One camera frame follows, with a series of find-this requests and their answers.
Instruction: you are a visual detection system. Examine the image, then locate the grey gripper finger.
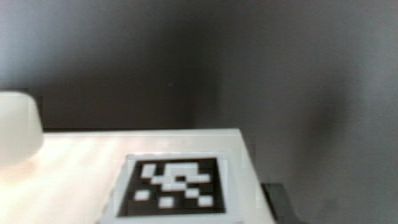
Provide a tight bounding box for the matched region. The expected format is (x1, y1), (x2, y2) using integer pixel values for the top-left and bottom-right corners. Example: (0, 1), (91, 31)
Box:
(0, 91), (44, 168)

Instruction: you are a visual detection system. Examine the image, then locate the white front drawer box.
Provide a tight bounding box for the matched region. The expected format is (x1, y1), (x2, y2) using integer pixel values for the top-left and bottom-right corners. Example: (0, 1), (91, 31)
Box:
(0, 129), (275, 224)

